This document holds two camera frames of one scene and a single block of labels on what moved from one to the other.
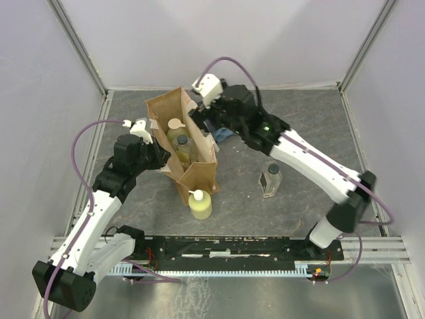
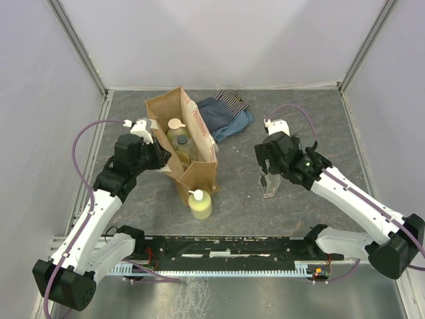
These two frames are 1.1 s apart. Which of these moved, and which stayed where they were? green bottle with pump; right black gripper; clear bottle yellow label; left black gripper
Moved: right black gripper
Stayed: left black gripper; clear bottle yellow label; green bottle with pump
